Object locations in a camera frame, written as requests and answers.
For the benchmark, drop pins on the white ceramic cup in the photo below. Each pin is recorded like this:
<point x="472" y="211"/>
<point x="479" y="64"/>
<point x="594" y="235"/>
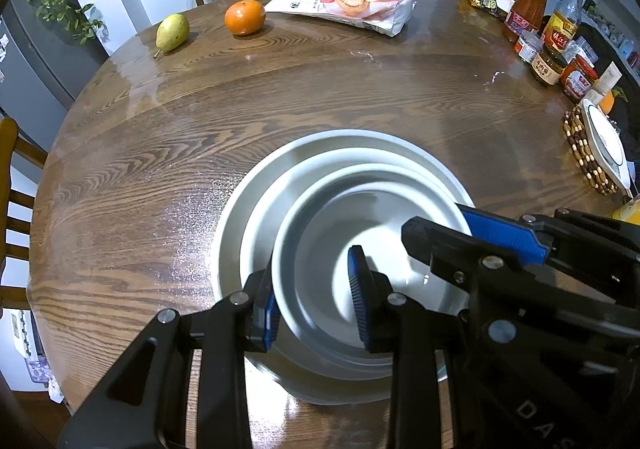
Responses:
<point x="325" y="239"/>

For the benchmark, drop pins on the yellow carton box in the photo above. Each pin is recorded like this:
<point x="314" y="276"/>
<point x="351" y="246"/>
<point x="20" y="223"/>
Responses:
<point x="627" y="211"/>

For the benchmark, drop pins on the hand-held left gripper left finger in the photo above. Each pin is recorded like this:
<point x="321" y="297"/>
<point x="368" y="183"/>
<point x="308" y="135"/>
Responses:
<point x="270" y="324"/>

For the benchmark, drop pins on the wooden beaded trivet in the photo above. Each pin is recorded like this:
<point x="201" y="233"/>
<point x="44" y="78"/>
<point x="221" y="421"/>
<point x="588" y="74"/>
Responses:
<point x="580" y="149"/>

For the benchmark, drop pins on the tangerine with leaf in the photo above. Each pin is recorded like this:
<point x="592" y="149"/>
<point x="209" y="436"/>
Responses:
<point x="606" y="103"/>

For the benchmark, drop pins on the orange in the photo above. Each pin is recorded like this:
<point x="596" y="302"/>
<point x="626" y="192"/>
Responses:
<point x="245" y="17"/>

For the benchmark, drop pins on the yellow capped vinegar bottle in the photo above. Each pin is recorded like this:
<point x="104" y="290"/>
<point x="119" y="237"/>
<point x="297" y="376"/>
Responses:
<point x="562" y="24"/>

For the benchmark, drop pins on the white food packet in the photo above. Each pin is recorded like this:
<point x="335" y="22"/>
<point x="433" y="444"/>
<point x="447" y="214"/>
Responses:
<point x="607" y="81"/>

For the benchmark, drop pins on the large white bowl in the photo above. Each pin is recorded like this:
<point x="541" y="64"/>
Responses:
<point x="230" y="249"/>

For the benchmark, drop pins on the dark rimmed white bowl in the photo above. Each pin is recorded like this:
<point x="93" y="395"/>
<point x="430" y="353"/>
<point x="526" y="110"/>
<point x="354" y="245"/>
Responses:
<point x="607" y="139"/>

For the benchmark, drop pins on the red chili sauce jar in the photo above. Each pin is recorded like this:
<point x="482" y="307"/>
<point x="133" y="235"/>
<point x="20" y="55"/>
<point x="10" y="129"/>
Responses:
<point x="577" y="81"/>

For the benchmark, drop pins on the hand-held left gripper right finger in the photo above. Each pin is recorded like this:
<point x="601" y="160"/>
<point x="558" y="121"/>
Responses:
<point x="361" y="299"/>

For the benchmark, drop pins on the white snack bag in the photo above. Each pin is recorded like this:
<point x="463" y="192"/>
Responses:
<point x="350" y="4"/>

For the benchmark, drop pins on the red sauce bottle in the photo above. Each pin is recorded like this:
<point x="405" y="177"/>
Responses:
<point x="530" y="4"/>

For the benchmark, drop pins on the dark sauce jar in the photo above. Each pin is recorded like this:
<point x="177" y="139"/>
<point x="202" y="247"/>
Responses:
<point x="547" y="69"/>

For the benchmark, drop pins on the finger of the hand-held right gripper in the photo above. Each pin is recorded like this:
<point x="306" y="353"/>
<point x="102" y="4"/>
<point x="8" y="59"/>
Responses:
<point x="440" y="241"/>
<point x="505" y="234"/>

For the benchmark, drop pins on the green pear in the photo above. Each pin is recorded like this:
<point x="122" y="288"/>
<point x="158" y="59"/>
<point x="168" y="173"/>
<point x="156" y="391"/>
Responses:
<point x="172" y="31"/>

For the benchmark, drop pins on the medium white bowl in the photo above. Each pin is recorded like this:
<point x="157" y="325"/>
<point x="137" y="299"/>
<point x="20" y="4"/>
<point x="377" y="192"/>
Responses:
<point x="260" y="254"/>

